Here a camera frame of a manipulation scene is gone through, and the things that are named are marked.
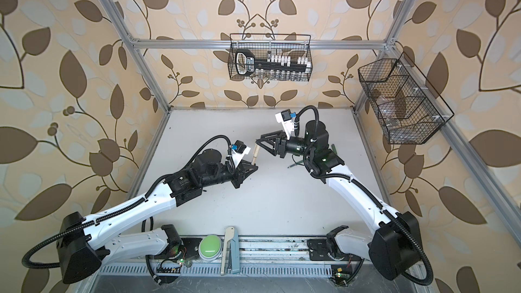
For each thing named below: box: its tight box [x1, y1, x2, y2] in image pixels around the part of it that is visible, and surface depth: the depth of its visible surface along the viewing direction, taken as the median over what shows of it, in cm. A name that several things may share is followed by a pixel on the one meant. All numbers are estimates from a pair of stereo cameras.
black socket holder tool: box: [235, 48, 310, 76], surface depth 85 cm
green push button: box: [198, 233, 224, 262], surface depth 75 cm
